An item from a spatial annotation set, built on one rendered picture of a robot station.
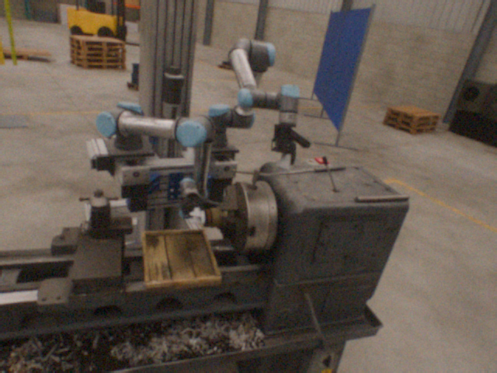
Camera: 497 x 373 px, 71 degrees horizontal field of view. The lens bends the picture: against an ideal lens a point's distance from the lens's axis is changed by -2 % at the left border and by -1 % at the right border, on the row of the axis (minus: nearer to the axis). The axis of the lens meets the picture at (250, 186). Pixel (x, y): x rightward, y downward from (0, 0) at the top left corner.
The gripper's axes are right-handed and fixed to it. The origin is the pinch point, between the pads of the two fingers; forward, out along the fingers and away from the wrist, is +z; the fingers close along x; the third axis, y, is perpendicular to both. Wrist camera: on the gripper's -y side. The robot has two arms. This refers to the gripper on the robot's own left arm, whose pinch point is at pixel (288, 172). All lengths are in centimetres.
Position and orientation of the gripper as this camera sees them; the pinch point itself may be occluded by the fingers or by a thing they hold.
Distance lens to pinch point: 147.6
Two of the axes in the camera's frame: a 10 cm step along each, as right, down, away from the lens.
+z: -0.6, 9.9, 1.5
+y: -9.4, -0.1, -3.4
